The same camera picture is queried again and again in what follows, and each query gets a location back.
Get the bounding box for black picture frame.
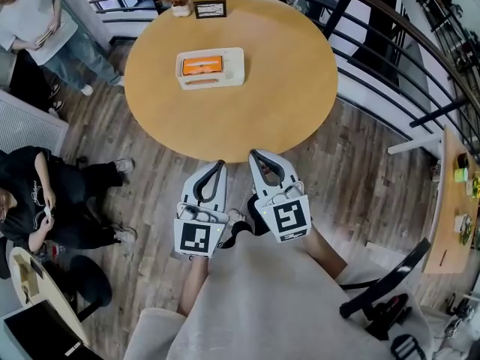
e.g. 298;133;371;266
192;0;229;20

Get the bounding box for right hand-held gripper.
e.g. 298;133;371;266
247;148;314;245

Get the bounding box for person's left forearm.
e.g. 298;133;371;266
175;254;211;317

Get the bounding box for person's right forearm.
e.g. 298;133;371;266
299;226;348;285

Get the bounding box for white slatted cabinet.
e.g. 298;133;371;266
0;89;71;158

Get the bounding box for person's shoe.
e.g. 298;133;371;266
226;208;248;228

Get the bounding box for black worn equipment pack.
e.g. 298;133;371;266
338;237;433;343

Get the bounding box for black round stool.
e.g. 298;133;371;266
68;254;114;324

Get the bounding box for round white desk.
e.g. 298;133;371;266
7;246;92;349

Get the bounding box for wooden side table white legs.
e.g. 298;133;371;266
387;124;480;275

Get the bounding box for orange and white packet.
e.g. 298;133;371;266
181;55;225;77

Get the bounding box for person's black trousers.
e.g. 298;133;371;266
217;193;272;251

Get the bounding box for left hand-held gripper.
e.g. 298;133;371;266
172;159;229;260

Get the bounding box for person's beige shirt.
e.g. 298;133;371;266
123;233;433;360

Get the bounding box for black laptop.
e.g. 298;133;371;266
2;299;104;360

